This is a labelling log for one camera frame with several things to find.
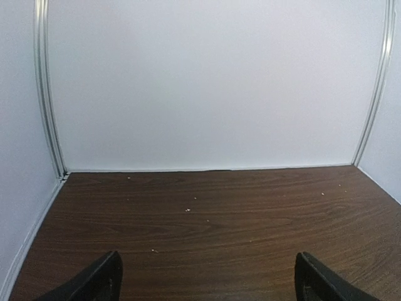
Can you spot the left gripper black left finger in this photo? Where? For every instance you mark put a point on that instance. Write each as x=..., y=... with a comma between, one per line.
x=101, y=280

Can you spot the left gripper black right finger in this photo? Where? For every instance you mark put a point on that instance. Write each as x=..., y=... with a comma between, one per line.
x=315, y=281

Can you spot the left aluminium frame post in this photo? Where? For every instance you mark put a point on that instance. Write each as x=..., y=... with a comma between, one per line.
x=43, y=83

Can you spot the aluminium frame post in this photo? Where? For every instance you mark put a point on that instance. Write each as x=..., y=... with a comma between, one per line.
x=43, y=83
x=390, y=17

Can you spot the right aluminium frame post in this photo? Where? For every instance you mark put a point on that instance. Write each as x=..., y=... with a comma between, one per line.
x=390, y=17

